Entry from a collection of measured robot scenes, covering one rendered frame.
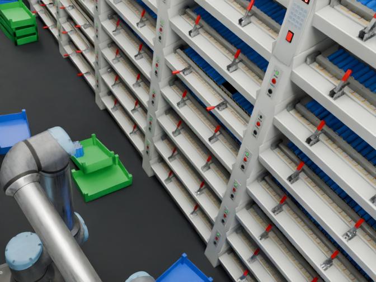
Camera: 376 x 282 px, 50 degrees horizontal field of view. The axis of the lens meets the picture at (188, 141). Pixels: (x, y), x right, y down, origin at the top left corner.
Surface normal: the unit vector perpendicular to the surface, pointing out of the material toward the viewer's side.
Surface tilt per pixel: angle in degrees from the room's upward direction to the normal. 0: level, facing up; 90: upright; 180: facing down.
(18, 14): 0
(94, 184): 0
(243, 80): 18
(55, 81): 0
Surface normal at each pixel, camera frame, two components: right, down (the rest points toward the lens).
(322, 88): -0.11, -0.58
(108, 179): 0.15, -0.70
